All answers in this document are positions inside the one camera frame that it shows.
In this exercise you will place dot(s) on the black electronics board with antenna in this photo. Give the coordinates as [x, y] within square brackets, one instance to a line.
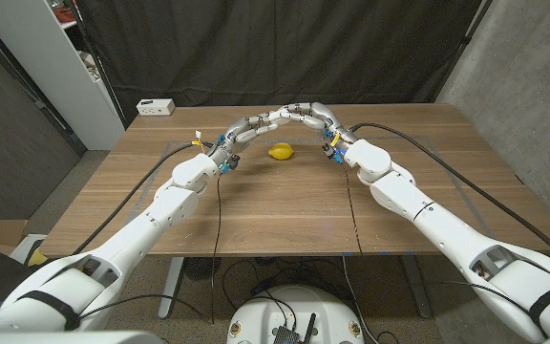
[287, 336]

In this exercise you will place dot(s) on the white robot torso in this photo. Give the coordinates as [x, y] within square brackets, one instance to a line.
[65, 338]

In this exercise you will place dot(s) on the yellow lemon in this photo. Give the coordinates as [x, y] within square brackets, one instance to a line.
[281, 151]

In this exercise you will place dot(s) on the grey tape rectangle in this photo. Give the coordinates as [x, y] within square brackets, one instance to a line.
[308, 140]

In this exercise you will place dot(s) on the black round floor fan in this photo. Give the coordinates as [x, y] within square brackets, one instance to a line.
[202, 267]

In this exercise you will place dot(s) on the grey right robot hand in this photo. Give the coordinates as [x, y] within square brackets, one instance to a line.
[325, 117]

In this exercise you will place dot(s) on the white shelf cabinet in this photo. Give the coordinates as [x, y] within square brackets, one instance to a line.
[41, 62]

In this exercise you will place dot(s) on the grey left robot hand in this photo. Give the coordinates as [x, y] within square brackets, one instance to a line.
[239, 131]

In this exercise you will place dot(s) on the black curtain backdrop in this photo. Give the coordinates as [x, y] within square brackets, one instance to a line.
[275, 48]

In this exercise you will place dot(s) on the white AirPods case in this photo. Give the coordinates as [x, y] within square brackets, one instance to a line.
[285, 114]

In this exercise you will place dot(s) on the white table leg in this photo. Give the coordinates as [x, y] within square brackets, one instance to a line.
[172, 282]

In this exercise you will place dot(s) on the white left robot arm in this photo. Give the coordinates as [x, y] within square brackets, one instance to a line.
[170, 205]

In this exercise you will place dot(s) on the cluttered shelf items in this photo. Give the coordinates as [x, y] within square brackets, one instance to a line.
[91, 64]

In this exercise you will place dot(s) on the grey table leg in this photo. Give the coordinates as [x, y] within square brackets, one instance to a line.
[416, 286]

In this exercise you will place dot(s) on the white object with yellow part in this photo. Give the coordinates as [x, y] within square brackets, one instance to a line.
[22, 246]

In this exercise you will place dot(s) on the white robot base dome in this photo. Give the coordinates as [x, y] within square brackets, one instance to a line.
[294, 310]

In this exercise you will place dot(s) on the black wall rail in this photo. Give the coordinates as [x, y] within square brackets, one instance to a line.
[17, 72]

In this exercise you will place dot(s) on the white power strip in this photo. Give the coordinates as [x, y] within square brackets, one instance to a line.
[155, 107]

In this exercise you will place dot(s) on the red item on shelf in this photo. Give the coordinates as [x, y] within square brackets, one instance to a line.
[65, 13]

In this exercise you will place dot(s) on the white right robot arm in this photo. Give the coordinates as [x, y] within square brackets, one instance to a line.
[423, 205]

